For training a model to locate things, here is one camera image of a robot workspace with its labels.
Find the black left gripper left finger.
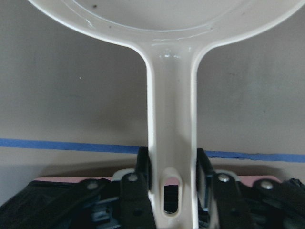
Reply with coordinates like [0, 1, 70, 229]
[120, 147, 156, 229]

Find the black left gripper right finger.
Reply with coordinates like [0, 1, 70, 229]
[196, 148, 253, 229]

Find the white plastic dustpan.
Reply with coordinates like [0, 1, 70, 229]
[32, 0, 304, 229]

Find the bin with black bag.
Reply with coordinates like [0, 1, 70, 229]
[0, 179, 305, 229]

